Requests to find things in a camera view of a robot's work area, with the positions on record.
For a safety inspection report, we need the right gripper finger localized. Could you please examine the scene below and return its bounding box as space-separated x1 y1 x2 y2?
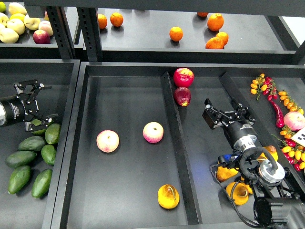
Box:
231 98 256 124
202 98 232 129

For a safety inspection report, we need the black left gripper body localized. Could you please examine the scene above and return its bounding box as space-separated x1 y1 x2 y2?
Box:
0 95 39 125

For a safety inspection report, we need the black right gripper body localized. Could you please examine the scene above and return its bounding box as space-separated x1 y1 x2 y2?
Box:
224 120 258 149

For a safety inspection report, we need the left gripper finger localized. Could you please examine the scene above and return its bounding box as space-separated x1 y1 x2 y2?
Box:
25 114 59 132
14 79 52 103

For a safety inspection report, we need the dark green avocado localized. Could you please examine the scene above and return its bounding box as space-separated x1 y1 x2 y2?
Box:
18 136 46 152

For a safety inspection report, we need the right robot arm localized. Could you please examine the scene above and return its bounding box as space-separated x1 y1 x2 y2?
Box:
203 99 305 229

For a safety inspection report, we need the green avocado top of pile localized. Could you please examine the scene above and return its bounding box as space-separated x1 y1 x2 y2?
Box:
30 119 48 135

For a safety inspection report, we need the green avocado of pile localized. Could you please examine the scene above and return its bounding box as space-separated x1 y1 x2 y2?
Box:
30 119 48 135
45 124 61 145

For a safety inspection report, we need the green avocado right of pile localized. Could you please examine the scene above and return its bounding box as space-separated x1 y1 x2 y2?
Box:
45 124 61 145

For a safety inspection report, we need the dark avocado left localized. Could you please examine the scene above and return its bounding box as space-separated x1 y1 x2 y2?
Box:
5 151 37 168

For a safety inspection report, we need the cherry tomato bunch top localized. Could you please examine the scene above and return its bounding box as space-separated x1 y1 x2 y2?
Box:
250 73 278 101

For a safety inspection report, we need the cherry tomato bunch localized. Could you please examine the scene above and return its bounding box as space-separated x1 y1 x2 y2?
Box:
250 73 278 101
280 126 305 172

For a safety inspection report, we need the red chili pepper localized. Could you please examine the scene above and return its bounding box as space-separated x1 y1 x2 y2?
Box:
270 101 285 128

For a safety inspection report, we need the dark red apple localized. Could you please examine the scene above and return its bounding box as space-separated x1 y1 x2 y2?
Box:
173 87 191 107

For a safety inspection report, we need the red apple on left shelf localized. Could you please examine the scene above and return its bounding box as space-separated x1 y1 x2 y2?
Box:
33 30 51 44

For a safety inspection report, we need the bright red apple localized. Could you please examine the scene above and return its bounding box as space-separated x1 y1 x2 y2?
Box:
173 68 194 88

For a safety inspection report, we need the pink apple right bin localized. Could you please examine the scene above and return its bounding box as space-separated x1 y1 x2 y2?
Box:
284 111 305 131

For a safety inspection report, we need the pale yellow apple front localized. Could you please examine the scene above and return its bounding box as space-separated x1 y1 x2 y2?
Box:
0 28 19 43

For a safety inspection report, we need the cherry tomato bunch bottom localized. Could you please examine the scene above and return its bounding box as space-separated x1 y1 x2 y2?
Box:
280 126 305 172

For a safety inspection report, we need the white marker tag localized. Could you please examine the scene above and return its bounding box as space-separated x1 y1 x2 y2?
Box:
291 127 305 147

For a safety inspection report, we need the pale pink peach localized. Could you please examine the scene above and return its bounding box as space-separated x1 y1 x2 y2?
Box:
39 21 53 36

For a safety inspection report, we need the pale yellow apple with stem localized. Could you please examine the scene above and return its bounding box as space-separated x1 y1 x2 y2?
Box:
23 14 41 31

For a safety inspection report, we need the pale yellow apple middle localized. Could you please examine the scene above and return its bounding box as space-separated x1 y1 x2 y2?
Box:
6 19 25 35

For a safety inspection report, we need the pink apple center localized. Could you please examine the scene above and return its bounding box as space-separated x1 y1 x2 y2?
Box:
142 122 164 144

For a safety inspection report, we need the pink apple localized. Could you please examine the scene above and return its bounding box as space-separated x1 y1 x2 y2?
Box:
142 122 164 144
96 130 120 153

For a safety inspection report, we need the orange on shelf front right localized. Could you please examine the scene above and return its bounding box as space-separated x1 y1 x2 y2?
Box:
205 37 224 49

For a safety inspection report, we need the orange on shelf right small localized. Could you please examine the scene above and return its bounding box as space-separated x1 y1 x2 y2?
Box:
216 31 229 45

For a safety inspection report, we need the pink apple left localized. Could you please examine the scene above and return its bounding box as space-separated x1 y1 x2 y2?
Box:
96 130 120 153

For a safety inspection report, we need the black left tray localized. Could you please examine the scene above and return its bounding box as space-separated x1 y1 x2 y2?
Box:
0 59 80 229

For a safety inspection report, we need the black tray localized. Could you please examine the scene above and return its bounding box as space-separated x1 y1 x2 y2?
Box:
0 59 80 229
50 62 305 229

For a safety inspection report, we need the black center tray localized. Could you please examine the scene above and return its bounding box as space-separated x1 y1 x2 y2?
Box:
50 62 305 229

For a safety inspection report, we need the orange on shelf center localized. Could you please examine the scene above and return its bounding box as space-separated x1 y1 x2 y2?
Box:
169 26 183 42

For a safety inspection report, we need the orange on shelf far left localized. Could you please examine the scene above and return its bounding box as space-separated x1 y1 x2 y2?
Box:
98 14 108 30

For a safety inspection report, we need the large orange on shelf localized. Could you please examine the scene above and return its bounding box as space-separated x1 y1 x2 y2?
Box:
207 13 224 31

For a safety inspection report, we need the orange on shelf back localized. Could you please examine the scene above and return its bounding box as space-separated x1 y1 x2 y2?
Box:
197 12 209 18

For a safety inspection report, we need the orange cherry tomato string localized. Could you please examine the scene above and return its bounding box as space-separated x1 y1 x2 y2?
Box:
277 90 304 115

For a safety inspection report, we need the black shelf post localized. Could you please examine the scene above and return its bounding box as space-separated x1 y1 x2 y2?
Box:
77 7 103 62

